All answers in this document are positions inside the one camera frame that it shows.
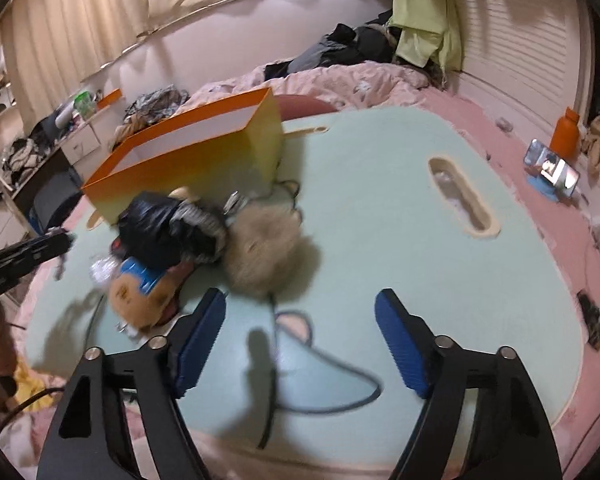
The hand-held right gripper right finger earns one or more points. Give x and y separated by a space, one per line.
402 345

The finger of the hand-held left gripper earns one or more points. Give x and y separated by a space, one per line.
35 255

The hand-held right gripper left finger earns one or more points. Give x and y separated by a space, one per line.
197 345

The clear plastic bag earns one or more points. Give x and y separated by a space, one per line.
104 270

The brown plush with blue patch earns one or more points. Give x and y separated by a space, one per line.
135 295

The beige fluffy pouch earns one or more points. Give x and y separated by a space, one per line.
265 250

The black and white bag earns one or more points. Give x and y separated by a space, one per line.
150 230

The metal eyelash curler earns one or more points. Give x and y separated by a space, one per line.
237 202

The orange gradient cardboard box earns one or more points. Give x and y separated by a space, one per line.
205 160

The clothes pile on desk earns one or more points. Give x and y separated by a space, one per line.
20 155

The white drawer cabinet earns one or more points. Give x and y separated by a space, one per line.
82 142

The yellow cloth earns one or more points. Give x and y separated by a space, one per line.
27 387

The white tube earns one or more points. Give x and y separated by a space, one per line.
65 117

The tan cloth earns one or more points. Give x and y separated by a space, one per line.
130 132

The small orange box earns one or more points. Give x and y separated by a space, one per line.
109 98

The leopard print cloth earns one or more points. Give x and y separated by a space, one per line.
155 100

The blue phone stand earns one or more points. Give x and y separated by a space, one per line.
542 185

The smartphone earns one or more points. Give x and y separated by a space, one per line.
552 167

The beige curtain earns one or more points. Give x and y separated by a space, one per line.
80 20

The orange bottle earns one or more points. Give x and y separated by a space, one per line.
565 135

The beige crumpled cloth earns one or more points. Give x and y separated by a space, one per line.
597 145

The pile of dark clothes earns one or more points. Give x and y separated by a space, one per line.
350 45

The white louvered closet door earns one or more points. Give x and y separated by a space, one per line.
520 50

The light green hanging garment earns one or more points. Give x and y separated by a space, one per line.
425 15

